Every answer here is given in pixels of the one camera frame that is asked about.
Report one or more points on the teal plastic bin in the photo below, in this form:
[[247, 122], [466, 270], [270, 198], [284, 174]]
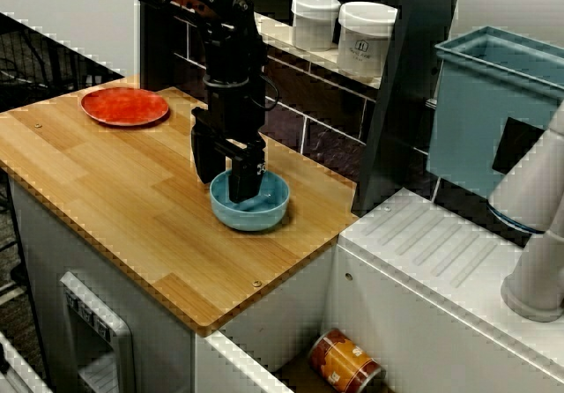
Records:
[[467, 115]]

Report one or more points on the grey toy faucet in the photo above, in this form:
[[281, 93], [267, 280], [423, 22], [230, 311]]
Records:
[[533, 181]]

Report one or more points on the plain white lidded jar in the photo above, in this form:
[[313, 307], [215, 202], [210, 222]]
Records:
[[313, 27]]

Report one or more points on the light blue bowl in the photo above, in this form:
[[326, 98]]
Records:
[[251, 219]]

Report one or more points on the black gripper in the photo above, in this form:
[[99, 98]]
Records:
[[233, 115]]

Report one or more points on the silver aluminium frame rail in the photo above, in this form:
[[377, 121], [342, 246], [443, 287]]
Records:
[[17, 362]]

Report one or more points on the white jar with logo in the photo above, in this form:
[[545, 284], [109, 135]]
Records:
[[363, 54]]

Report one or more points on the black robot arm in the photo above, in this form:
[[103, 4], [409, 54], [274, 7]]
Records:
[[229, 45]]

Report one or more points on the white toy kitchen cabinet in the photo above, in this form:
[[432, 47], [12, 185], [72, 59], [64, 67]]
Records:
[[39, 243]]

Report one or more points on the red orange plate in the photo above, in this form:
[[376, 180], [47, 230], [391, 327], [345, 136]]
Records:
[[119, 106]]

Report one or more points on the dark vertical post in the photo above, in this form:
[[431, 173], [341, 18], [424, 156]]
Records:
[[396, 102]]

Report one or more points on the orange soup can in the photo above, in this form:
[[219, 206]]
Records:
[[339, 360]]

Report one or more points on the white toy sink unit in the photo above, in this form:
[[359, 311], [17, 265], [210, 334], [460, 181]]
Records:
[[418, 287]]

